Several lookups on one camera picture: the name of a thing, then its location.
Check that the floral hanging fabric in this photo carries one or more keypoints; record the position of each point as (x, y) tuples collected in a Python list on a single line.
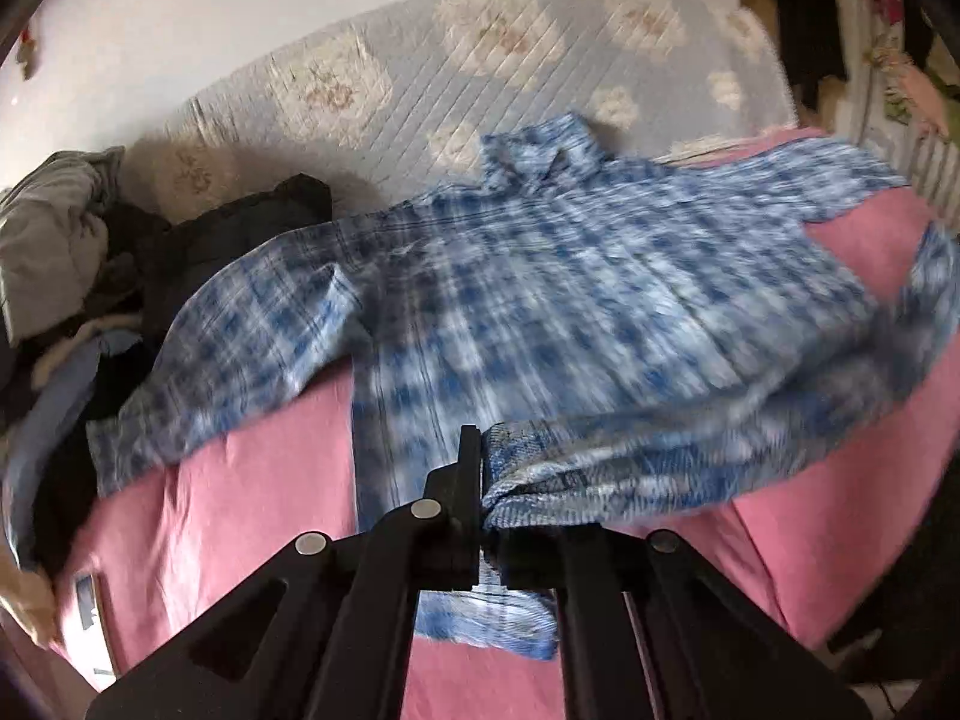
[(901, 97)]

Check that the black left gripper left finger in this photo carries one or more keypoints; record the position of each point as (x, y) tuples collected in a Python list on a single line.
[(324, 629)]

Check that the pink fleece blanket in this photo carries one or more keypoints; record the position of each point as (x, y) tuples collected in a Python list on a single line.
[(805, 548)]

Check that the blue plaid flannel shirt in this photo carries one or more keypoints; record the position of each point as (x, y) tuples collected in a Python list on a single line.
[(631, 338)]

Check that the white booklet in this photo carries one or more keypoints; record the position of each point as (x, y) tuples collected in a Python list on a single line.
[(85, 633)]

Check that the grey crumpled garment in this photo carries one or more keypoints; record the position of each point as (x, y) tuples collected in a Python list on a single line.
[(54, 238)]

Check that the blue folded garment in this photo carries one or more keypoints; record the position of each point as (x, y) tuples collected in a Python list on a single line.
[(56, 411)]

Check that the black puffer jacket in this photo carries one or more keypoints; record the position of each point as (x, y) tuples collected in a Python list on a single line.
[(154, 266)]

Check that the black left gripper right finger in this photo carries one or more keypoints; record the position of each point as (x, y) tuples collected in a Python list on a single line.
[(649, 628)]

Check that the grey floral quilted mattress pad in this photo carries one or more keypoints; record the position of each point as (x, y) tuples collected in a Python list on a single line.
[(387, 104)]

